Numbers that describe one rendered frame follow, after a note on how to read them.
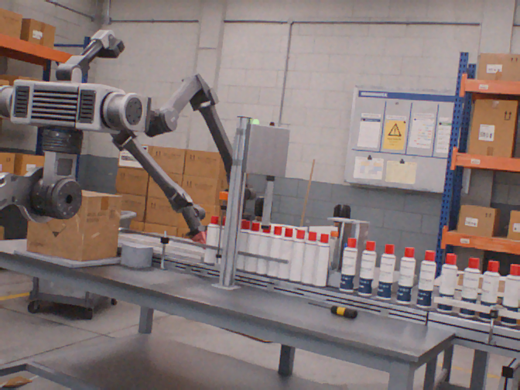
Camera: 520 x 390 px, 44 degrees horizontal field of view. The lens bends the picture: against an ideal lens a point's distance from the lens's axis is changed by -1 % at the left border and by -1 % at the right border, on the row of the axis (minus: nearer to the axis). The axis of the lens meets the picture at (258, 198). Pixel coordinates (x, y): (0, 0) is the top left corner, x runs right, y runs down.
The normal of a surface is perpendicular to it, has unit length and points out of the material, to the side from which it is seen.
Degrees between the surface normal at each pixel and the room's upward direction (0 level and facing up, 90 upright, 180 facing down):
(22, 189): 90
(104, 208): 90
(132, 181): 90
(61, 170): 90
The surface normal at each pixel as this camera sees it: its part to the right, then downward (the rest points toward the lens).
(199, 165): -0.33, 0.01
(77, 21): 0.90, 0.12
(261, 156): 0.40, 0.09
